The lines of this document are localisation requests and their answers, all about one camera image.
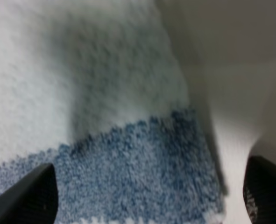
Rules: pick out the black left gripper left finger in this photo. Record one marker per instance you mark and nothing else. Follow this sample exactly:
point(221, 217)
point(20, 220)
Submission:
point(33, 199)

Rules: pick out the blue white striped towel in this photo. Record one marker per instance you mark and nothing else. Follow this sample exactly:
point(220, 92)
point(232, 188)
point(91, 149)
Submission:
point(93, 87)

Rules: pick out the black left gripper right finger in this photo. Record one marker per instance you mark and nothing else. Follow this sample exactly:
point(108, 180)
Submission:
point(259, 190)

